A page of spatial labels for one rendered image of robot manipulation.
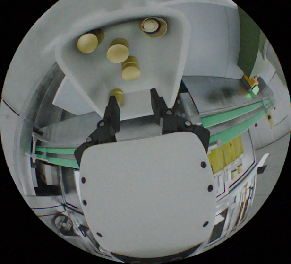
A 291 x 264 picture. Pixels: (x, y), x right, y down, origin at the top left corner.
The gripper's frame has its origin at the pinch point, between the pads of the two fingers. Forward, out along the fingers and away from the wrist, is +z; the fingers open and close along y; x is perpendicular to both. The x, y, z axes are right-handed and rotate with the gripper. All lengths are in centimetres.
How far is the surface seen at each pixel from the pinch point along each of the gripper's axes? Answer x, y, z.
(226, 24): 16.9, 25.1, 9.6
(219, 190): -43, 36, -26
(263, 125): -195, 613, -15
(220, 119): -8.5, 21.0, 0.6
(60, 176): -44, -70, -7
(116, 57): 5.5, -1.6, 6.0
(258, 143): -291, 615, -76
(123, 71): 2.8, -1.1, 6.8
